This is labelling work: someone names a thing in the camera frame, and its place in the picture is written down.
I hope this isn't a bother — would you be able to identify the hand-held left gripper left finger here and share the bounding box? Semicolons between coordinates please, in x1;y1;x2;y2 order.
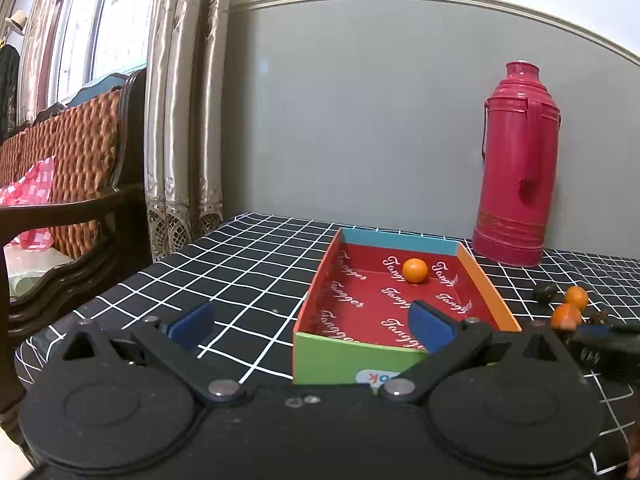
60;302;248;407

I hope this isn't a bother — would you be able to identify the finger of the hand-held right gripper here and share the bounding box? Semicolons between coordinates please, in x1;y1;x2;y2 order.
566;322;640;377

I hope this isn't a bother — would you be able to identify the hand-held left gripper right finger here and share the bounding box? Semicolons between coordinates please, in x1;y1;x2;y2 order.
380;300;576;405

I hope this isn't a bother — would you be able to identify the small orange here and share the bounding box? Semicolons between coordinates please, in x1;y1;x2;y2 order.
564;286;590;311
402;257;430;284
551;304;583;331

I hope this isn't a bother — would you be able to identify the colourful cardboard box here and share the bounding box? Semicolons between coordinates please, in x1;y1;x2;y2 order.
292;226;523;386

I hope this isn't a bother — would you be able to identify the black white checked tablecloth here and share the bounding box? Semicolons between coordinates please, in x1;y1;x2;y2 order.
15;212;640;476

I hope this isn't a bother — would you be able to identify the pale green plastic bag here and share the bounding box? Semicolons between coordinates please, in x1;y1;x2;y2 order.
4;245;76;298

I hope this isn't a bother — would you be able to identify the red thermos flask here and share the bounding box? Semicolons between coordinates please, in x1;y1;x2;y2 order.
471;60;562;267

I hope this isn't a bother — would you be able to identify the beige satin curtain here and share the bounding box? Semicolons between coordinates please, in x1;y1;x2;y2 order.
144;0;237;262

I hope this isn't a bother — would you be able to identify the pink checkered cloth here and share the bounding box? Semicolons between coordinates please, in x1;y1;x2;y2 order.
0;156;56;252

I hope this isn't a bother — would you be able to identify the blue furniture back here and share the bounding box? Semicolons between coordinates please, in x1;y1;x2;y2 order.
65;71;132;108

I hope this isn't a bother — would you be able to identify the dark hanging coat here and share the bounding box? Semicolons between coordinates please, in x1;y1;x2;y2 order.
0;42;21;143

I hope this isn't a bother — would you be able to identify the window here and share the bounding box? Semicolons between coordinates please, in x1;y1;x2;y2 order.
42;0;163;106

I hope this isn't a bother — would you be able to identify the white hat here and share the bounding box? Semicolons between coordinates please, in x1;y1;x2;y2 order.
4;9;28;37

